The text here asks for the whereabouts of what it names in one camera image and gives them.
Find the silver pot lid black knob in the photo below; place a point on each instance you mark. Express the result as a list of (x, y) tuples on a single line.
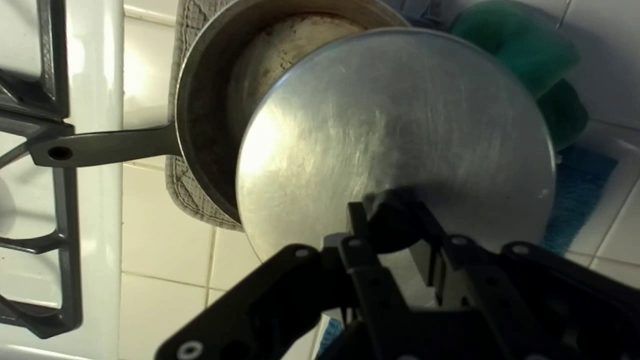
[(380, 130)]

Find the white stove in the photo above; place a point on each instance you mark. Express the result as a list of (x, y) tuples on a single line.
[(100, 200)]

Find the grey blue cloth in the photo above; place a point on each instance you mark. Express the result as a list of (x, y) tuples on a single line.
[(422, 12)]

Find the grey quilted pot holder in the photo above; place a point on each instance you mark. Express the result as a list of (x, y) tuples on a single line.
[(187, 190)]

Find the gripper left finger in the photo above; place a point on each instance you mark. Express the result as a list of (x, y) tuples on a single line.
[(260, 305)]

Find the green silicone oven mitt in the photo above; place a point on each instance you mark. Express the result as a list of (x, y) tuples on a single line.
[(520, 45)]

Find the black stove grate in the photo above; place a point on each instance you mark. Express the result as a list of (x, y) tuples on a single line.
[(67, 210)]

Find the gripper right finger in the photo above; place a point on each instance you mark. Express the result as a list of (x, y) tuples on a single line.
[(550, 300)]

